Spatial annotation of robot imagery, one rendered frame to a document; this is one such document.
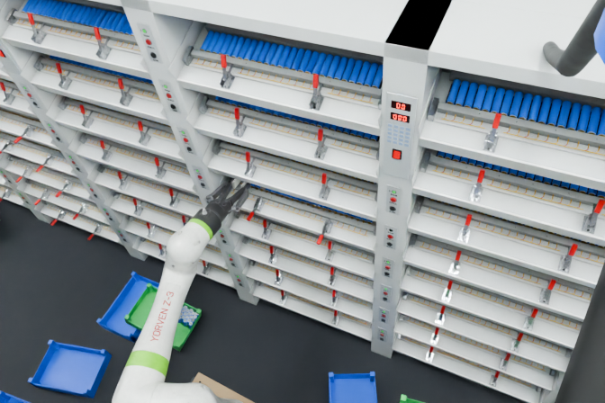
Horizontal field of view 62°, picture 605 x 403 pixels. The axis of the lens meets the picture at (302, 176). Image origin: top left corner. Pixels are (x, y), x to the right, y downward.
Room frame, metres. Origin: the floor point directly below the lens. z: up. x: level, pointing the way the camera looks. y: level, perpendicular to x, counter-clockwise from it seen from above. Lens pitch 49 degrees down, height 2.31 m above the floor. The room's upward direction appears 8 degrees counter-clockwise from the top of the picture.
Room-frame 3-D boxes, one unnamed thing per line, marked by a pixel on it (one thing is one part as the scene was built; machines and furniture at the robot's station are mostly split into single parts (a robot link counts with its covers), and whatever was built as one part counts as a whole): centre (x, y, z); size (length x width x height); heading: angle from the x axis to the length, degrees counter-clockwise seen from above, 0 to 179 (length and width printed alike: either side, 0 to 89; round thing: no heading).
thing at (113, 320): (1.24, 0.94, 0.04); 0.30 x 0.20 x 0.08; 150
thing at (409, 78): (0.92, -0.30, 0.84); 0.20 x 0.09 x 1.69; 150
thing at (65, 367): (0.96, 1.20, 0.04); 0.30 x 0.20 x 0.08; 73
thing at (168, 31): (1.28, 0.31, 0.84); 0.20 x 0.09 x 1.69; 150
